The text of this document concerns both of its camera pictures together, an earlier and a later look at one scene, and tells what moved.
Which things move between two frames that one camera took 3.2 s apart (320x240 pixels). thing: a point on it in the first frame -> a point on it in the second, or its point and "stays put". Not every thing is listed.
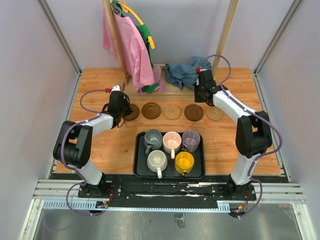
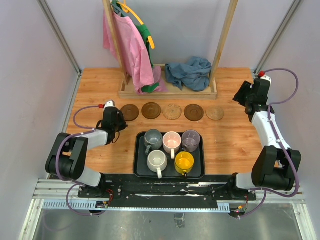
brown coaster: [134, 115] stays put
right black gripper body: [198, 94] -> [243, 96]
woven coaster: [214, 113] stays put
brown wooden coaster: [193, 112] stays put
